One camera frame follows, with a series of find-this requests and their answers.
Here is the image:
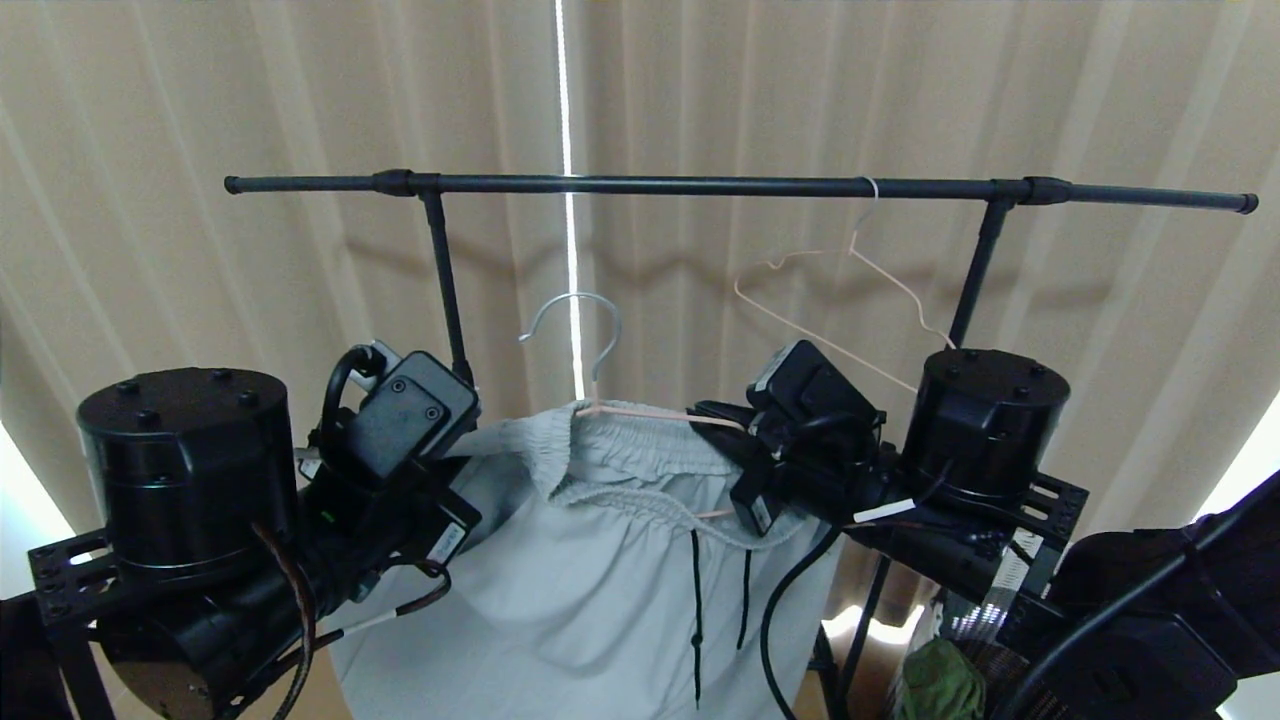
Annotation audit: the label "pink clothes hanger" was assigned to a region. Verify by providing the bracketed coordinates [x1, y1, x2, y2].
[518, 291, 749, 521]
[733, 177, 959, 396]

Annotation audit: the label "braided cable with white tape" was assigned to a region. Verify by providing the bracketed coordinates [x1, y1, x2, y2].
[320, 560, 453, 641]

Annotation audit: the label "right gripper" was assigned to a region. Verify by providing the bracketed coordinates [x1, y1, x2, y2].
[728, 430, 906, 538]

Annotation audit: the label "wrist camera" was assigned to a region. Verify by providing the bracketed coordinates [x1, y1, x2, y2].
[745, 340, 889, 456]
[310, 340, 481, 491]

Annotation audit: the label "black clothes rack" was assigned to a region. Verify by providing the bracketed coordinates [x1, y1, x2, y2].
[224, 168, 1259, 720]

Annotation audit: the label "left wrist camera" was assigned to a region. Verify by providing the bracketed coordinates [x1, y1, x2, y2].
[310, 340, 481, 491]

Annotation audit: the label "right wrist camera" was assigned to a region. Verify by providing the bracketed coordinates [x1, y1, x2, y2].
[745, 340, 889, 456]

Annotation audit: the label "pale grey shorts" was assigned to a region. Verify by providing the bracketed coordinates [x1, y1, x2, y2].
[330, 400, 846, 720]

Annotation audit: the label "beige curtain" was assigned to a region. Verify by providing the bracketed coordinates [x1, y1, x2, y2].
[0, 0, 1280, 651]

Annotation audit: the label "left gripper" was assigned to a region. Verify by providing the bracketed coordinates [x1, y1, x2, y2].
[300, 460, 483, 611]

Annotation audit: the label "green garment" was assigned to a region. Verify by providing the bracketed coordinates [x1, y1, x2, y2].
[893, 638, 988, 720]

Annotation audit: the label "white laundry basket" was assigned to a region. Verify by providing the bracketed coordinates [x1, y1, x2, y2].
[930, 590, 1051, 720]

